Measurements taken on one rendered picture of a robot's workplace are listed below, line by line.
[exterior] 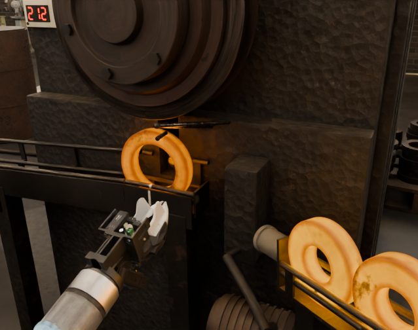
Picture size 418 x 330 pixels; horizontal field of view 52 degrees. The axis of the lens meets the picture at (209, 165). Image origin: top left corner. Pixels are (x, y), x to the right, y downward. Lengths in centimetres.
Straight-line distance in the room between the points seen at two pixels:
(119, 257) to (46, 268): 137
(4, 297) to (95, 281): 131
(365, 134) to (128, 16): 53
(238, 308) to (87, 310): 37
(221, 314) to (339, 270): 31
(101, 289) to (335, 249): 38
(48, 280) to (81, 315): 135
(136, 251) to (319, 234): 31
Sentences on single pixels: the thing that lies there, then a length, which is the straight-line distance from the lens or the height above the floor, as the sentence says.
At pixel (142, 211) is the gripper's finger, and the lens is 84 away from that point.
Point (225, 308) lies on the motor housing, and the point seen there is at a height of 53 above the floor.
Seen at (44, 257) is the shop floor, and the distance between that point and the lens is 219.
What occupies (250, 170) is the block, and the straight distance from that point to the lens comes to 91.
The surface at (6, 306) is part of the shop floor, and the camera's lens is 196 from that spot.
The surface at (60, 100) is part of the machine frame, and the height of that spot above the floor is 87.
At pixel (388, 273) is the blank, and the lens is 68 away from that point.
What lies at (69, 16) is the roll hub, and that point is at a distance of 96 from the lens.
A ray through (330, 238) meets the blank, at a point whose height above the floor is 77.
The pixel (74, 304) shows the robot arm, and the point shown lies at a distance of 70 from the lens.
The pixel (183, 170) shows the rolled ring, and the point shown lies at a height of 76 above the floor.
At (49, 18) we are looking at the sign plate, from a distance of 130.
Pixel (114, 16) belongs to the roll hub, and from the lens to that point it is 88.
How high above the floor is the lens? 115
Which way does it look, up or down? 22 degrees down
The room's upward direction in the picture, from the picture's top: 1 degrees counter-clockwise
